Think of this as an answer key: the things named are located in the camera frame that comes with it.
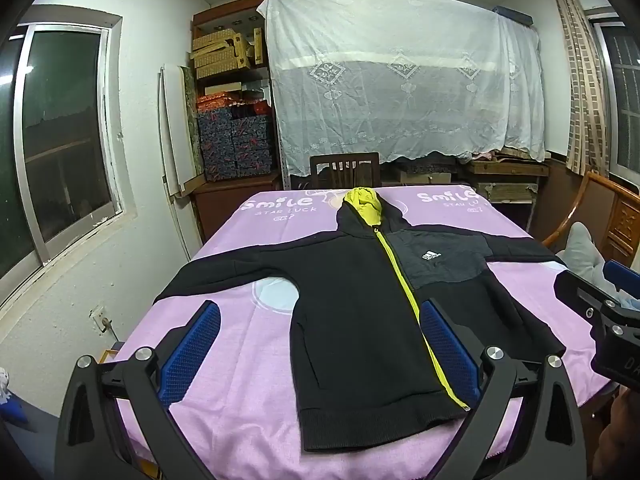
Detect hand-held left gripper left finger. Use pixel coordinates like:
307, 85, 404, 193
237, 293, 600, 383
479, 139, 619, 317
54, 300, 222, 480

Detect cardboard box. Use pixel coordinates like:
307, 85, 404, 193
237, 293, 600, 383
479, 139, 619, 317
385, 165, 453, 186

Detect dark wooden chair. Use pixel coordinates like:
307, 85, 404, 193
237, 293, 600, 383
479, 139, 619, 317
309, 152, 381, 191

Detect grey plush pillow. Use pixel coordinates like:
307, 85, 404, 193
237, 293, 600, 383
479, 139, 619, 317
555, 221, 613, 291

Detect white lace cloth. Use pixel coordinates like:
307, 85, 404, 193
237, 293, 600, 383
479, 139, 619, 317
257, 0, 547, 178

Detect pink printed bedsheet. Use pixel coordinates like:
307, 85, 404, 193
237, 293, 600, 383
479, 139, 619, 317
112, 185, 616, 480

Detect orange patterned box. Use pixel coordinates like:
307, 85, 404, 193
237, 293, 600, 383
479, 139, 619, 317
196, 92, 241, 113

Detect black hooded jacket yellow zipper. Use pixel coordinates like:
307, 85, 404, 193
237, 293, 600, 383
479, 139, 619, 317
154, 186, 568, 453

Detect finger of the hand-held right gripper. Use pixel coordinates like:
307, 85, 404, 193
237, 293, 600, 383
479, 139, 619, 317
554, 270, 632, 342
602, 259, 640, 311

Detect beige checked curtain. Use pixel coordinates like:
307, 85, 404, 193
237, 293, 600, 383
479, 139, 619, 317
545, 0, 611, 178

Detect stack of blue patterned boxes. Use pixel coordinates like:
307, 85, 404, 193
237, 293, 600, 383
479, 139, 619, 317
196, 105, 275, 182

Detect wall socket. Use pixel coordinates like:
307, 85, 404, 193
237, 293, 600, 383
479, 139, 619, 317
90, 305, 117, 333

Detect white boards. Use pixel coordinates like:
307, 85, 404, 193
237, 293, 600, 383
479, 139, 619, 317
159, 63, 206, 198

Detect yellow woven box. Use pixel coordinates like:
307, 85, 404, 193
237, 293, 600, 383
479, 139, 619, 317
245, 27, 267, 67
192, 31, 251, 55
194, 52, 252, 80

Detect dark blue flat box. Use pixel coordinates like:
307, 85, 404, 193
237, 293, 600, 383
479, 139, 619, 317
492, 6, 533, 26

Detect blue white cloth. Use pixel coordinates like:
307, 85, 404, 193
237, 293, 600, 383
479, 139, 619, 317
0, 367, 26, 423

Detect brown wooden cabinet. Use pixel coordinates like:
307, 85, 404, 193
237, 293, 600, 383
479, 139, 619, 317
192, 172, 282, 243

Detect brown wooden shelf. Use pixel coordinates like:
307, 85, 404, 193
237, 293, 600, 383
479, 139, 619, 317
191, 7, 275, 181

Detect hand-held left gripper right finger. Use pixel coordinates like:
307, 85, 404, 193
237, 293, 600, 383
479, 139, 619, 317
421, 298, 587, 480

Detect aluminium sliding window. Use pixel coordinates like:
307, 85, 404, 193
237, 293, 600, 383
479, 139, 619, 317
0, 5, 136, 306

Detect barred window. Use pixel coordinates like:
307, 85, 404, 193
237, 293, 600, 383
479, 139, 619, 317
587, 7, 640, 186

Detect carved wooden armchair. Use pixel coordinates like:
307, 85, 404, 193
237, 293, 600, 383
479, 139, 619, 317
542, 170, 640, 271

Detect wooden desk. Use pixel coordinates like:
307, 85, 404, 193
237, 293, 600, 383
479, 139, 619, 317
465, 157, 551, 211

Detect green patterned panel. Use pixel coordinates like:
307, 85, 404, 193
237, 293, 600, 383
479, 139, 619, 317
182, 66, 206, 133

